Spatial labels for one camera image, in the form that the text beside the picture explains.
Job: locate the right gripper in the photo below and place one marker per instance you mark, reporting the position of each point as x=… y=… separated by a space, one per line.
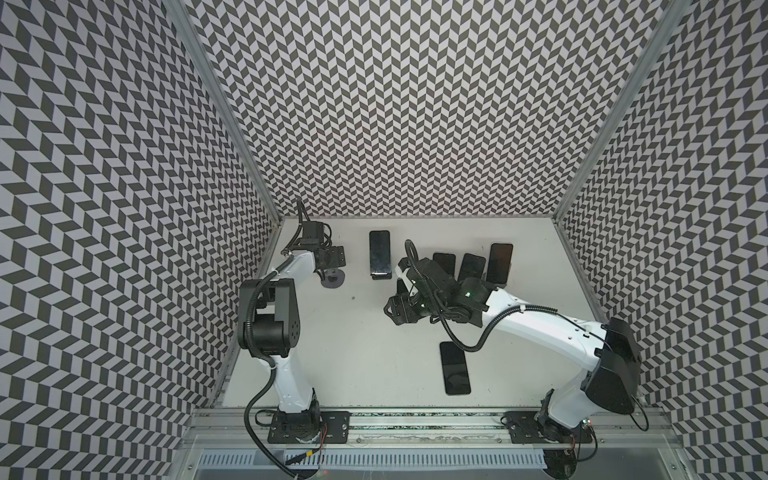
x=405 y=303

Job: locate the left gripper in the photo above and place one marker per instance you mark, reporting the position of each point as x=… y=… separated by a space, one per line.
x=337 y=256

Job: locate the grey round-base phone stand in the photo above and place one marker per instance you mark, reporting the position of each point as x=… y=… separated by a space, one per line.
x=331 y=278

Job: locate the black phone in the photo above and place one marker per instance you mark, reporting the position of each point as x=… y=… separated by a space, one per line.
x=454 y=370
x=380 y=251
x=446 y=261
x=401 y=288
x=472 y=266
x=499 y=261

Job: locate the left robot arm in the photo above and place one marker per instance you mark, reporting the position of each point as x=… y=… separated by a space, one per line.
x=269 y=325

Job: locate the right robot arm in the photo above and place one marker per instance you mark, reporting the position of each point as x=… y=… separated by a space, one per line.
x=607 y=354

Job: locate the white ribbed vent strip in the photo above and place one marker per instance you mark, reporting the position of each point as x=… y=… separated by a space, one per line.
x=385 y=460

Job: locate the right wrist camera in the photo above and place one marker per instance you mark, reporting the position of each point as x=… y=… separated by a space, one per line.
x=403 y=274

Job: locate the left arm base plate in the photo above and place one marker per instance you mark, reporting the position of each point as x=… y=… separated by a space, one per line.
x=309 y=428

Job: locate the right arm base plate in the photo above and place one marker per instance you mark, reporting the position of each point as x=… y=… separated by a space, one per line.
x=532 y=427

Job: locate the aluminium front rail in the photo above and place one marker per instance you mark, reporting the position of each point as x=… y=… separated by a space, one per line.
x=442 y=427

